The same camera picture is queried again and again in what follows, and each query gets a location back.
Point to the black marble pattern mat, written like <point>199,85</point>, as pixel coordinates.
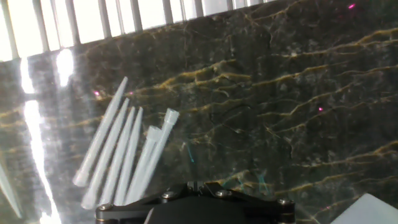
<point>248,109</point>

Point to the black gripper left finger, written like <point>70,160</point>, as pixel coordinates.
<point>130,211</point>

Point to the clear large pipette tip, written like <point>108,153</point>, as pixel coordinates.
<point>102,130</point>
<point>7,189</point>
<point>155,155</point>
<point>130,155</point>
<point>141,168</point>
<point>119,155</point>
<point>106,155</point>

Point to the green pipette tip holder box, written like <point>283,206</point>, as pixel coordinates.
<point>370,211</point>

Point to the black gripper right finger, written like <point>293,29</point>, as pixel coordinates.
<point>267,211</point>

